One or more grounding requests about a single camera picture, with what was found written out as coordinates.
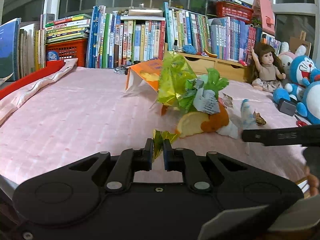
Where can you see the brown-haired doll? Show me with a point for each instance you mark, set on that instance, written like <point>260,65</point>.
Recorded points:
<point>266,67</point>

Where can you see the large blue book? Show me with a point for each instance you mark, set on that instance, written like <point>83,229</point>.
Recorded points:
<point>8,48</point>

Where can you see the patterned small wrapper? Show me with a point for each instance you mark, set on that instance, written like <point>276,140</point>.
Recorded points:
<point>227,101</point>

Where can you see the gold candy wrapper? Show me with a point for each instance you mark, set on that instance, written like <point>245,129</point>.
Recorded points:
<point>158,139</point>

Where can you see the leaning beige books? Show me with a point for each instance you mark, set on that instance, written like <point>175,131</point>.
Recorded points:
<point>31,48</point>

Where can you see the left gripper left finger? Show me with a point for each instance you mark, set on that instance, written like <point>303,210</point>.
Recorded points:
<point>130,161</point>

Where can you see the red folder with pink cloth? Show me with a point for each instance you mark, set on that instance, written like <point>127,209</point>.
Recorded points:
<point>19,92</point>

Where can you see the pink striped table cloth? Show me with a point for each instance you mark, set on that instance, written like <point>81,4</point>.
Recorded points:
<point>88,111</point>

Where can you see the wooden drawer organizer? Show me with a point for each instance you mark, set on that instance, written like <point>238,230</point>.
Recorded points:
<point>228,69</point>

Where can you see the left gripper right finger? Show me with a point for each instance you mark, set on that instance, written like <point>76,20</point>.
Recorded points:
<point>186,162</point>

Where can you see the grey power adapter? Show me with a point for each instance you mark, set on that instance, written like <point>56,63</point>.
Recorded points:
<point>287,107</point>

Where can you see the orange cardboard box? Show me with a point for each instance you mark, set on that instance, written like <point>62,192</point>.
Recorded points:
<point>148,71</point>

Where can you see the books on wooden organizer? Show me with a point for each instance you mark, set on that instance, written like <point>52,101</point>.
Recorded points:
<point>224,37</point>

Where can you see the yellow-green foil bag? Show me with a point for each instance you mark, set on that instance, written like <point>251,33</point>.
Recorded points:
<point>175,86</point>

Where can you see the orange peel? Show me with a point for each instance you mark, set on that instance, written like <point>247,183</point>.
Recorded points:
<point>199,122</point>

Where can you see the macaron snack wrapper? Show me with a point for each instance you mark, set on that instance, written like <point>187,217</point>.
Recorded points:
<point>247,117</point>

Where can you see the pink toy house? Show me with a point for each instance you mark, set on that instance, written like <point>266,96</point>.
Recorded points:
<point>262,11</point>

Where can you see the person's right hand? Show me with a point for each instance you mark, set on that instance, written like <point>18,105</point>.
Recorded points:
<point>313,182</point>

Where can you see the blue Doraemon plush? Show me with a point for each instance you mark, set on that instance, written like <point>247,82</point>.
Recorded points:
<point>302,87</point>

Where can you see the pink rabbit plush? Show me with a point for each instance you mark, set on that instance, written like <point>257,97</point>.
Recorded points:
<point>286,56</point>

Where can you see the stack of flat books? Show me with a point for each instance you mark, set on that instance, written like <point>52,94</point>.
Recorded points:
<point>68,28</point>

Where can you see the red basket on books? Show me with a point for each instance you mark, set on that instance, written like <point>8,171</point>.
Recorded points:
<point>236,11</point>

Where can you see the middle row of books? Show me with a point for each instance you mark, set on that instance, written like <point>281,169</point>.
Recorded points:
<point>121,38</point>

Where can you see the red scissors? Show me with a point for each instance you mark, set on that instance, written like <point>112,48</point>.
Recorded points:
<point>299,122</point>

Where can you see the green and grey snack bag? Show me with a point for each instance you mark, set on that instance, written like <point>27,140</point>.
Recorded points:
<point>202,93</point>

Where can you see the brown wrapper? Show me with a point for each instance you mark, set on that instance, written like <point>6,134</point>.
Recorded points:
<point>260,121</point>

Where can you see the red plastic crate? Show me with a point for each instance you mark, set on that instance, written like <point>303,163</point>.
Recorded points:
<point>72,49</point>

